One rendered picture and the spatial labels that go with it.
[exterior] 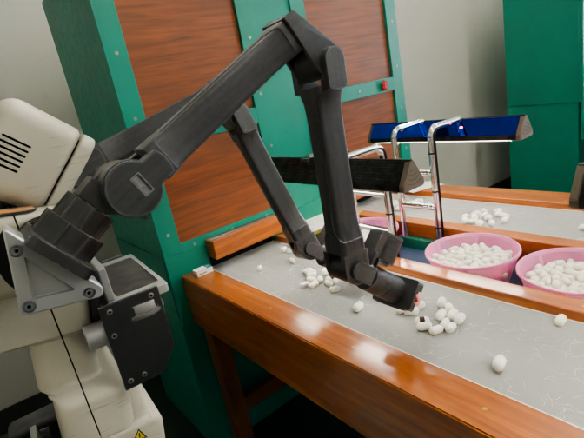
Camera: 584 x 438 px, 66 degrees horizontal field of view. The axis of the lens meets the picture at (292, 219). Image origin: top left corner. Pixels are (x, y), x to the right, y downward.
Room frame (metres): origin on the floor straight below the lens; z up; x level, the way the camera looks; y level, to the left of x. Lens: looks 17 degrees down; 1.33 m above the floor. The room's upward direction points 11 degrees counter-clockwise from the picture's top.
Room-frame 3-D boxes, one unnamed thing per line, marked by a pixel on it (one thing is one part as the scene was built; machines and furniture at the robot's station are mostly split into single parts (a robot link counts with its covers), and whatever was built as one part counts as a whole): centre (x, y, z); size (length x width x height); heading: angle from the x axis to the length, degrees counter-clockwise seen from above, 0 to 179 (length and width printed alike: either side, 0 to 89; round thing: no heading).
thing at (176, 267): (2.07, 0.06, 0.42); 1.36 x 0.55 x 0.84; 125
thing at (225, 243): (1.60, 0.18, 0.83); 0.30 x 0.06 x 0.07; 125
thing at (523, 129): (1.61, -0.58, 1.08); 0.62 x 0.08 x 0.07; 35
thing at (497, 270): (1.22, -0.51, 0.72); 0.27 x 0.27 x 0.10
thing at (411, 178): (1.28, -0.12, 1.08); 0.62 x 0.08 x 0.07; 35
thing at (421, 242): (1.55, -0.51, 0.90); 0.20 x 0.19 x 0.45; 35
